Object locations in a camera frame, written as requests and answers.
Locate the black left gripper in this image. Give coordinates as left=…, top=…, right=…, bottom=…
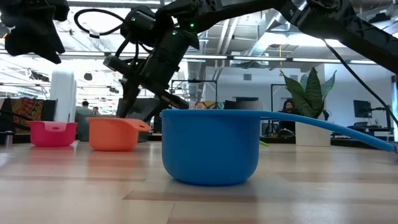
left=0, top=0, right=70, bottom=65

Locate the large blue measuring cup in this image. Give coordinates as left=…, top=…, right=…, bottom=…
left=159, top=109, right=396, bottom=187

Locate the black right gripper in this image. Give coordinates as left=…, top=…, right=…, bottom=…
left=119, top=30, right=200, bottom=123

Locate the black aluminium table frame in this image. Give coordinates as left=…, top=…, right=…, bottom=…
left=0, top=132, right=398, bottom=152

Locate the small black desk monitor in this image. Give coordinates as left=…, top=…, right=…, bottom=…
left=353, top=99, right=373, bottom=119

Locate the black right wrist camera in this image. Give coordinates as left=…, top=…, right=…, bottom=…
left=103, top=55, right=137, bottom=80

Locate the long ceiling light bar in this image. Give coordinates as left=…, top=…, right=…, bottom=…
left=0, top=49, right=379, bottom=65

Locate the orange measuring cup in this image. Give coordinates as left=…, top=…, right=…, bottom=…
left=86, top=116, right=152, bottom=152

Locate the colourful patterned tapestry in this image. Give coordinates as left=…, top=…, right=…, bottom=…
left=11, top=97, right=44, bottom=134

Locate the wide black monitor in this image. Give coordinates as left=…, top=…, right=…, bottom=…
left=116, top=97, right=162, bottom=119

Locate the grey cylinder bin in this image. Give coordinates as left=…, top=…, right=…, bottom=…
left=235, top=96, right=261, bottom=111

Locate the silver ventilation duct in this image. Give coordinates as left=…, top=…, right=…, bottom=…
left=185, top=58, right=208, bottom=100
left=248, top=12, right=287, bottom=60

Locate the colourful mural board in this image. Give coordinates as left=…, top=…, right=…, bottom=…
left=194, top=100, right=225, bottom=111

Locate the green snake plant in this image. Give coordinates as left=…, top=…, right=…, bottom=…
left=279, top=67, right=338, bottom=121

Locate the white plant pot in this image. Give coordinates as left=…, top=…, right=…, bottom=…
left=294, top=121, right=331, bottom=147

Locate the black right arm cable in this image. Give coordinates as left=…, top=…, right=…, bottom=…
left=323, top=39, right=398, bottom=126

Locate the dark office desk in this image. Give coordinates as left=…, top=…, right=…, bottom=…
left=331, top=124, right=396, bottom=141

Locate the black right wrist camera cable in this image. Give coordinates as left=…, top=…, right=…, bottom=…
left=73, top=8, right=137, bottom=63

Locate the pink measuring cup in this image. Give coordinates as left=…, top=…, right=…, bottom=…
left=27, top=120, right=78, bottom=147

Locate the black tubular frame stand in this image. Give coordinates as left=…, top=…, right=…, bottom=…
left=170, top=79, right=218, bottom=110

